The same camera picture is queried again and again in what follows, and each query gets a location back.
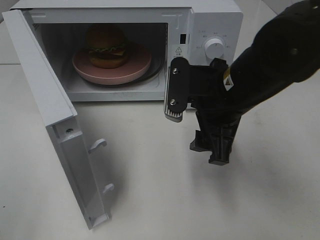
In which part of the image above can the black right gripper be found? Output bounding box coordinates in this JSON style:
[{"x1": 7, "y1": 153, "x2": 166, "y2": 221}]
[{"x1": 187, "y1": 58, "x2": 242, "y2": 166}]

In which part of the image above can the pink round plate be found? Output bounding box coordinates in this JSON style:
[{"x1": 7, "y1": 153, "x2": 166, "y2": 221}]
[{"x1": 72, "y1": 42, "x2": 153, "y2": 85}]

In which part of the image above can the white microwave door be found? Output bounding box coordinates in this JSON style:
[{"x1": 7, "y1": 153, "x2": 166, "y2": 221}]
[{"x1": 2, "y1": 9, "x2": 110, "y2": 229}]

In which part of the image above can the toy hamburger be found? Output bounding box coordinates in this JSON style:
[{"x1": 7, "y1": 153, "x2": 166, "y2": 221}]
[{"x1": 85, "y1": 23, "x2": 129, "y2": 69}]

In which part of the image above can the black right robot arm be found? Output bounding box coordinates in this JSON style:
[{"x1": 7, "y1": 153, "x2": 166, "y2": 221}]
[{"x1": 189, "y1": 0, "x2": 320, "y2": 166}]

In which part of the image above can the glass microwave turntable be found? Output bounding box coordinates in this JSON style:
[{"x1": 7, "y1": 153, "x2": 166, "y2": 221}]
[{"x1": 74, "y1": 56, "x2": 164, "y2": 88}]

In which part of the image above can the upper white power knob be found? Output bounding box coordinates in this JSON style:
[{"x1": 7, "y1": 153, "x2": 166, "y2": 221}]
[{"x1": 204, "y1": 36, "x2": 225, "y2": 60}]

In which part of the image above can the white warning label sticker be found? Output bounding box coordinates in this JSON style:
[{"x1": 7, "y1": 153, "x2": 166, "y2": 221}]
[{"x1": 171, "y1": 44, "x2": 185, "y2": 58}]

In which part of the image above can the white microwave oven body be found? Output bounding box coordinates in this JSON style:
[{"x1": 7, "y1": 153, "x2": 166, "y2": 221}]
[{"x1": 9, "y1": 0, "x2": 243, "y2": 103}]

